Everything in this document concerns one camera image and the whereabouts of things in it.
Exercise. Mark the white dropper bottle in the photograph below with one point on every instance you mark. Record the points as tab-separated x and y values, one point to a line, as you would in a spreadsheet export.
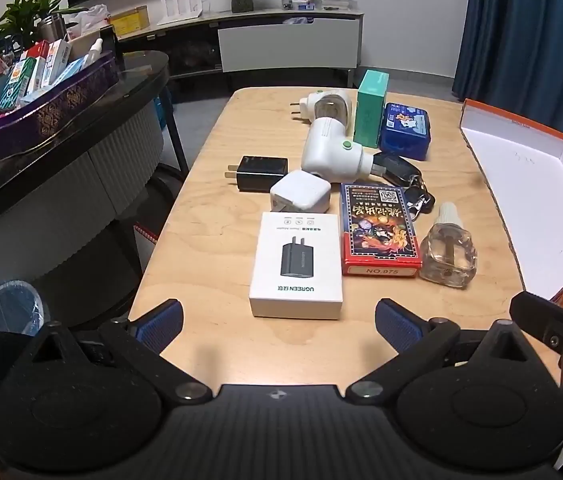
94	52

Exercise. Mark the white plug-in heater with bottle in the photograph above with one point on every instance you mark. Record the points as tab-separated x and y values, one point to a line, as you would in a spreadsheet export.
324	105

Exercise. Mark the clear glass refill bottle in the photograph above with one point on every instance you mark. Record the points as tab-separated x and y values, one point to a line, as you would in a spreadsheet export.
449	255

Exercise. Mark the white flat box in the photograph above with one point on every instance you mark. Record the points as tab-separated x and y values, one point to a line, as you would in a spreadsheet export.
344	5

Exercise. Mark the playing card box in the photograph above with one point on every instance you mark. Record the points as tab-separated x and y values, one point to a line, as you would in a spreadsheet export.
379	232

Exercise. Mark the purple patterned tray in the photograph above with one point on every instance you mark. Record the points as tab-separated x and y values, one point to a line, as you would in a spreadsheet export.
46	115

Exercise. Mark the large white plug-in heater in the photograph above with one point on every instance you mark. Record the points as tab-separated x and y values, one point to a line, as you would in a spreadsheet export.
331	150

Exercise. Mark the blue curtain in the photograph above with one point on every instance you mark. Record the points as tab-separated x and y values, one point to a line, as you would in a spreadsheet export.
526	25

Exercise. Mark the clear plastic organizer case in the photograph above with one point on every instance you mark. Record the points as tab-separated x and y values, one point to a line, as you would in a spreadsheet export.
301	4

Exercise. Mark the orange cardboard box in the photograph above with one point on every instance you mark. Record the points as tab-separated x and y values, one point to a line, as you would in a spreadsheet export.
536	200

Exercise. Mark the white and black TV stand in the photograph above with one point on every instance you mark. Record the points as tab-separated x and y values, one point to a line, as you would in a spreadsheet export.
286	45

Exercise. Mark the yellow box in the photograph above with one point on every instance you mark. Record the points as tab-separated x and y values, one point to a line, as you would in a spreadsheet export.
129	21

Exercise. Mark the blue floss pick box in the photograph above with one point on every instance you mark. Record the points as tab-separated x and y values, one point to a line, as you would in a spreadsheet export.
406	130

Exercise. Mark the blue plastic bag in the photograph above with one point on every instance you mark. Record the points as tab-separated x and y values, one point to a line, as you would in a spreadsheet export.
164	110

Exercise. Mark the waste bin with blue liner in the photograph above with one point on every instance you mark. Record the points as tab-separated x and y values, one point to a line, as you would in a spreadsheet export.
9	307

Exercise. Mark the black oval glass-top cabinet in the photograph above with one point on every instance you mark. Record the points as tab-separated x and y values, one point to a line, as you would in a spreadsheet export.
86	180

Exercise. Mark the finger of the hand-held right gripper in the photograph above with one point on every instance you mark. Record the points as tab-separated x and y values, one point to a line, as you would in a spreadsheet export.
541	317

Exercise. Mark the leafy green houseplant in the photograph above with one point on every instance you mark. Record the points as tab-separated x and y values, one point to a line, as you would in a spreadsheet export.
21	15

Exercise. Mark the steel cup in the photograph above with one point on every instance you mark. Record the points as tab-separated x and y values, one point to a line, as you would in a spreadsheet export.
50	29

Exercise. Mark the black wall charger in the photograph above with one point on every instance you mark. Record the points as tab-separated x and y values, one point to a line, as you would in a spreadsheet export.
261	172

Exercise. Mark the white cube charger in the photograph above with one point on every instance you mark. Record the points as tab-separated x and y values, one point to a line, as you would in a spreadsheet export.
301	192

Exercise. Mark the pile of small medicine boxes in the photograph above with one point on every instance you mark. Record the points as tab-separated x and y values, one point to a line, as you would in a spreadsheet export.
26	77

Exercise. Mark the white plastic bag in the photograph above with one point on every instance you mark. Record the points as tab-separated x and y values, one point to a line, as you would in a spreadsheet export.
89	17

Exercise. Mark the red and white striped box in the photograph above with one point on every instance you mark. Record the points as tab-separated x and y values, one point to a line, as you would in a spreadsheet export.
146	231

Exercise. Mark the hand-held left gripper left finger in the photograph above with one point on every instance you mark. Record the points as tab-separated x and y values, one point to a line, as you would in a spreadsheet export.
161	322

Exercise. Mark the white router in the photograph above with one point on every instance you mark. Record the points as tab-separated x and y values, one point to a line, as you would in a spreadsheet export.
179	12

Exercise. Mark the teal cardboard box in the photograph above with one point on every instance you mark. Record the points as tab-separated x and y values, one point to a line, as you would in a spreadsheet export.
371	110

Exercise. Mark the black car key with keyring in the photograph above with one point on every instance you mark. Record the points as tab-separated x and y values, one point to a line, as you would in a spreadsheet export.
401	170

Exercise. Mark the white charger packaging box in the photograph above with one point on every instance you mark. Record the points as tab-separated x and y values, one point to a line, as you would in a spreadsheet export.
296	265

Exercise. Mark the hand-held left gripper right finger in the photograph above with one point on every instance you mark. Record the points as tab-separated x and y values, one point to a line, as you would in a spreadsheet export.
399	325

